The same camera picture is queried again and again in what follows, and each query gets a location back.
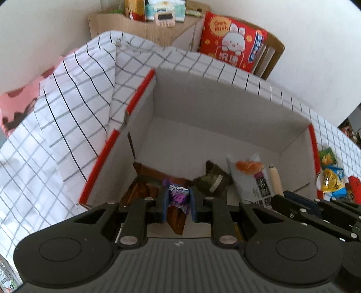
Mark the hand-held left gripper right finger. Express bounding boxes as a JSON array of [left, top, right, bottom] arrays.
[[190, 186, 285, 250]]

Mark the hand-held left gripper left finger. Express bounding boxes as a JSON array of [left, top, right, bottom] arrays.
[[72, 187, 170, 250]]

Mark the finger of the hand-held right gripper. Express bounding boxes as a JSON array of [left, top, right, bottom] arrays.
[[283, 190, 361, 218], [271, 194, 361, 243]]

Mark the purple candy packet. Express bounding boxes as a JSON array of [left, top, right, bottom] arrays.
[[166, 182, 191, 215]]

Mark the orange-brown snack packet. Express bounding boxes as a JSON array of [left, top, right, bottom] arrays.
[[121, 162, 192, 236]]

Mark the beige sausage stick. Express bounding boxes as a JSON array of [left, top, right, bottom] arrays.
[[268, 165, 285, 196]]

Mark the dark brown snack packet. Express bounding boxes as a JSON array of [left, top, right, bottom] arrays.
[[193, 160, 233, 198]]

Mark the yellow snack packet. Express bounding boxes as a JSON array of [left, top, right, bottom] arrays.
[[320, 169, 346, 192]]

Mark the blue snack packet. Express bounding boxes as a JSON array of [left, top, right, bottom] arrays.
[[324, 166, 349, 198]]

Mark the green biscuit packet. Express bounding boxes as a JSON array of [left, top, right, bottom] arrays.
[[318, 147, 337, 167]]

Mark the white snack packet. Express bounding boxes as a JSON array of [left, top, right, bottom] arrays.
[[226, 152, 275, 207]]

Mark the red snack packet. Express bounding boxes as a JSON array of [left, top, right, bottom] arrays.
[[347, 175, 361, 205]]

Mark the red cardboard box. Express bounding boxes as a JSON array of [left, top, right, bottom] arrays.
[[77, 68, 322, 237]]

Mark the wooden chair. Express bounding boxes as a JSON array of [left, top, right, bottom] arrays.
[[252, 31, 285, 80]]

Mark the red rabbit cushion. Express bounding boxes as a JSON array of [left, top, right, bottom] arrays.
[[199, 11, 268, 72]]

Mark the wooden side cabinet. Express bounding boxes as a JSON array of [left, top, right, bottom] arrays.
[[88, 13, 205, 53]]

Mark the white printed carton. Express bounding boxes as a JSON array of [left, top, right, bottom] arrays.
[[0, 254, 21, 292]]

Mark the pink cloth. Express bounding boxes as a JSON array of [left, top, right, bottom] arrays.
[[0, 48, 79, 138]]

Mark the pink timer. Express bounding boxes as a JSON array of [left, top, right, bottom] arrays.
[[154, 12, 176, 28]]

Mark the orange bottle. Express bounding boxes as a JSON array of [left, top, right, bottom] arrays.
[[124, 0, 146, 22]]

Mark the tissue box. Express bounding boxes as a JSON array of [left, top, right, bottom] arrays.
[[145, 0, 187, 23]]

